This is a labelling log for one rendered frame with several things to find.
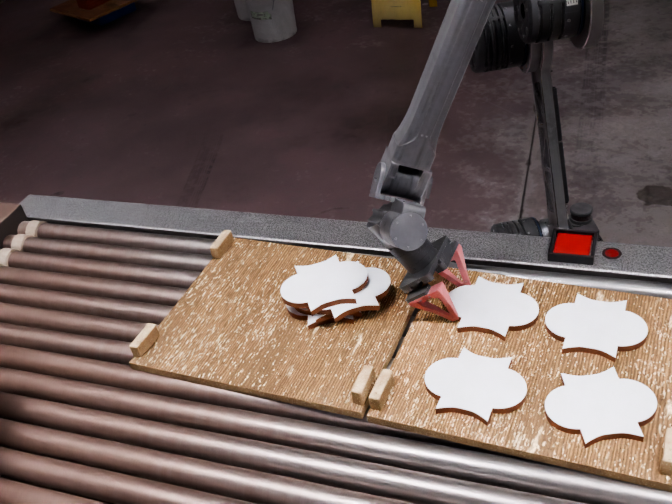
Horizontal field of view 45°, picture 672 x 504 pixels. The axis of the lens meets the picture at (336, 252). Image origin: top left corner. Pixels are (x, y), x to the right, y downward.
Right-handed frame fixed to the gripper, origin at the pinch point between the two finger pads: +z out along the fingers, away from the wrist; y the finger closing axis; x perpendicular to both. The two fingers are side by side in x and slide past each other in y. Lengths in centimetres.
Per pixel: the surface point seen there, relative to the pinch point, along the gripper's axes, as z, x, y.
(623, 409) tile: 16.2, -22.0, -16.4
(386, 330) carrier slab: -5.0, 8.3, -8.3
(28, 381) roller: -37, 53, -33
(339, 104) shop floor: -2, 164, 230
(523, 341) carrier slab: 7.8, -8.6, -5.6
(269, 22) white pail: -54, 214, 299
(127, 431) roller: -23, 35, -37
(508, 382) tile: 6.8, -9.4, -15.4
